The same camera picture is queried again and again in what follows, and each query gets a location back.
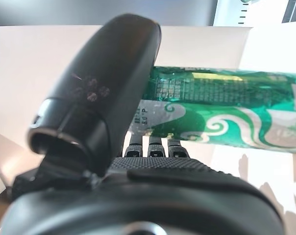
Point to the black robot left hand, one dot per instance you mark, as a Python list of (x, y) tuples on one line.
[(108, 73)]

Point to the stainless steel fridge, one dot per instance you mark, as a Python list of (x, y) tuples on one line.
[(89, 9)]

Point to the light green drink can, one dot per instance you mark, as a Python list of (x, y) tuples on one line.
[(246, 1)]

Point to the green patterned drink can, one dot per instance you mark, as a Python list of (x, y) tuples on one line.
[(224, 102)]

